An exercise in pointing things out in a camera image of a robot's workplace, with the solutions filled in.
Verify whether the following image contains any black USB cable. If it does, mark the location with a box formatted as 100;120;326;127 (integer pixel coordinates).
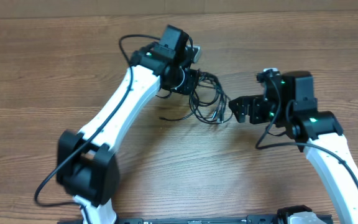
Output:
188;72;229;124

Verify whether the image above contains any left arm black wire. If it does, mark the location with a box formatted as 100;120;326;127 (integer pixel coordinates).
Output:
34;34;161;224

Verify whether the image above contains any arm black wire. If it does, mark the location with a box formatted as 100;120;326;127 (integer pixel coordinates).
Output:
34;34;161;224
255;73;358;223

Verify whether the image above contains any thin black cable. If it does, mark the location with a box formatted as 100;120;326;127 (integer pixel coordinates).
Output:
155;90;198;121

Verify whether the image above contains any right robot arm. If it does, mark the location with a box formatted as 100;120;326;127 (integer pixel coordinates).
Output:
229;68;358;223

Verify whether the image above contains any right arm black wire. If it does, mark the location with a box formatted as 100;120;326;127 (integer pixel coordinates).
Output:
255;73;358;223

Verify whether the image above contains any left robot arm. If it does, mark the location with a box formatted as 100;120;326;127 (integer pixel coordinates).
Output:
56;25;200;223

